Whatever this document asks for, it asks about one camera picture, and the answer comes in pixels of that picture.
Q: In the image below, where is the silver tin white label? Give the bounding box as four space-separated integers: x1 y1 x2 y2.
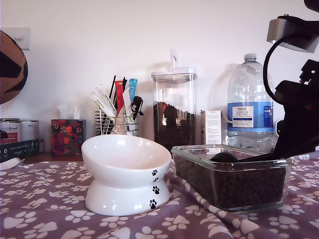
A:
21 120 40 141

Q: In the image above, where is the red stick sachet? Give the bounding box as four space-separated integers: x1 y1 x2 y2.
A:
115 77 128 114

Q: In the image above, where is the floral tissue box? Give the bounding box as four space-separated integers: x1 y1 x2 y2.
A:
51 119 87 157

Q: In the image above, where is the silver tin red label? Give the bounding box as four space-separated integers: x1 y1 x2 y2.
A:
0 118 23 145

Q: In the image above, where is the black plastic measuring scoop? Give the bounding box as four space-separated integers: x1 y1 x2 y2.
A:
210 152 277 164

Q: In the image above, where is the black looping cable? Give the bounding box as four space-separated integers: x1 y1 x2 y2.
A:
263 37 285 100

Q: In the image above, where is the white sachet green print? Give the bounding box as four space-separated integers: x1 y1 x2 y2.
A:
96 84 118 117
90 91 113 117

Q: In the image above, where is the black plastic clip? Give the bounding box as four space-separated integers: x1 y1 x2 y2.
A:
131 96 145 120

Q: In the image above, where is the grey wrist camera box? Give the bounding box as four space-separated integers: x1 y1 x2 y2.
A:
266 15 319 53

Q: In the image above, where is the white paper tissue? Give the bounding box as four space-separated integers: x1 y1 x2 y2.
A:
56 102 81 120

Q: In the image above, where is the rectangular clear glass container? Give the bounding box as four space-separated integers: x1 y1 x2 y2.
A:
170 144 294 213

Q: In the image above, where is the tall clear jar white lid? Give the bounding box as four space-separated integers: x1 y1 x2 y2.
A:
150 49 199 150

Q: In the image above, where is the chrome wire rack holder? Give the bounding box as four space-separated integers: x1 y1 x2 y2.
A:
94 109 139 137

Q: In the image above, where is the blue stick sachet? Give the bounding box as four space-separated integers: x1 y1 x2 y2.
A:
128 78 139 103

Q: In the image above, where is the white tilted ceramic cat bowl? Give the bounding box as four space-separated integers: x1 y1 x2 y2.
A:
81 134 172 216

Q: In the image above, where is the brown cat food kibble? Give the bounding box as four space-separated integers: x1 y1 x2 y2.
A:
153 101 196 150
174 155 287 209

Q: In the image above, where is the plain white stick sachet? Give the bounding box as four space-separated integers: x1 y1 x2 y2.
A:
121 87 133 118

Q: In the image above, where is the white printed carton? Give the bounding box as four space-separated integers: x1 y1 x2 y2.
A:
200 110 224 145

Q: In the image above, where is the large water bottle blue label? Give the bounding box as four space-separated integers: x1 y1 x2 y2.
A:
226 53 275 153

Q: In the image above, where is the dark green cardboard box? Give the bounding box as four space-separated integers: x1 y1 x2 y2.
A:
0 138 40 163

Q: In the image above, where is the beige wooden utensil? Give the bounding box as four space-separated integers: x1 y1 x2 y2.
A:
111 116 128 135

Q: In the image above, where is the round brown wall disc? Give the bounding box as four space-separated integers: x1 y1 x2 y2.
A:
0 30 29 106

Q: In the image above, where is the thin black straw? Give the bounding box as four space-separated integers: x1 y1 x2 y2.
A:
108 75 117 101

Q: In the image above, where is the purple paw print mat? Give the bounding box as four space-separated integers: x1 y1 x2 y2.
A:
0 150 319 239

